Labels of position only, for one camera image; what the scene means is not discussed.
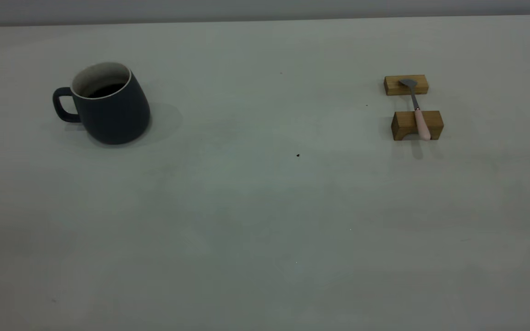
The arched wooden block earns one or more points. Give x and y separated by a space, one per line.
404 122

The dark grey ceramic mug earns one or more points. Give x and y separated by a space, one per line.
113 115

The flat rectangular wooden block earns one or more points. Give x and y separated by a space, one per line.
419 85

